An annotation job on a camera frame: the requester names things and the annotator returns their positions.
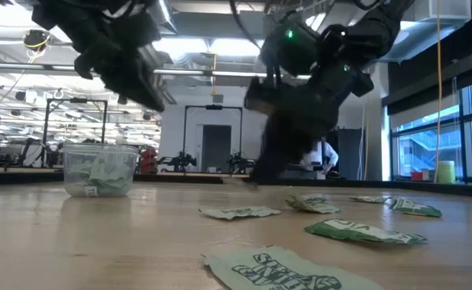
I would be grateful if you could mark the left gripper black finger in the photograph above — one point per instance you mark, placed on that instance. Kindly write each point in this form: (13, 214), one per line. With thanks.
(143, 80)
(123, 86)

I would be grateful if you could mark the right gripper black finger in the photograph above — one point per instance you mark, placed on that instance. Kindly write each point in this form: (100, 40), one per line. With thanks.
(296, 147)
(266, 157)

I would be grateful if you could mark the clear plastic bin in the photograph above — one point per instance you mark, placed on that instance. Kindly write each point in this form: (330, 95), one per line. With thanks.
(99, 173)

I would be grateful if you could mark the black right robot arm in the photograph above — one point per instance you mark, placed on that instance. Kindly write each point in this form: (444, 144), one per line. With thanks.
(340, 36)

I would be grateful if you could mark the black background robot arm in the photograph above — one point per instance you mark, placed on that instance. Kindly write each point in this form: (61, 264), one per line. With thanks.
(240, 163)
(181, 161)

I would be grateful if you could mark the person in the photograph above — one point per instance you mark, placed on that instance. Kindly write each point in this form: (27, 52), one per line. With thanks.
(324, 155)

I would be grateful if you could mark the black cabinet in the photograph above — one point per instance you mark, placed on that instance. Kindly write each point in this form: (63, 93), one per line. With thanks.
(350, 153)

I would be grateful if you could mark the red equipment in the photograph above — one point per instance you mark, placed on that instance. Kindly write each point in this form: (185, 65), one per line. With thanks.
(148, 161)

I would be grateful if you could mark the long ceiling light bar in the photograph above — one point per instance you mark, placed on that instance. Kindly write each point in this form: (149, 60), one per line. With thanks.
(18, 65)

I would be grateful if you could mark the black framed window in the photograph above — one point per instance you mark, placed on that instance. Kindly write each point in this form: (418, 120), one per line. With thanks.
(421, 149)

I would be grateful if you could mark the red box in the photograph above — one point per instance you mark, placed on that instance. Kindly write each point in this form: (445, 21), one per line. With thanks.
(416, 176)

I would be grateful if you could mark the yellow-green cylinder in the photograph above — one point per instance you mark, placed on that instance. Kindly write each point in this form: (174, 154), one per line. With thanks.
(446, 172)

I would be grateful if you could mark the black metal frame rig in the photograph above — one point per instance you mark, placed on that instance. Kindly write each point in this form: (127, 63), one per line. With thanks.
(75, 100)
(214, 107)

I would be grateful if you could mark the grey wall vent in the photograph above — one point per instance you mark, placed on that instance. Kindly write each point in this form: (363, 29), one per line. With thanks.
(218, 99)

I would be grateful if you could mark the rectangular silver air duct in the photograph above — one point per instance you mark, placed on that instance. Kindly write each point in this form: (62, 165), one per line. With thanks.
(421, 40)

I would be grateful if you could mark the black table frame rail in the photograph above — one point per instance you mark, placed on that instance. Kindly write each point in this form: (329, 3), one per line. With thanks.
(441, 187)

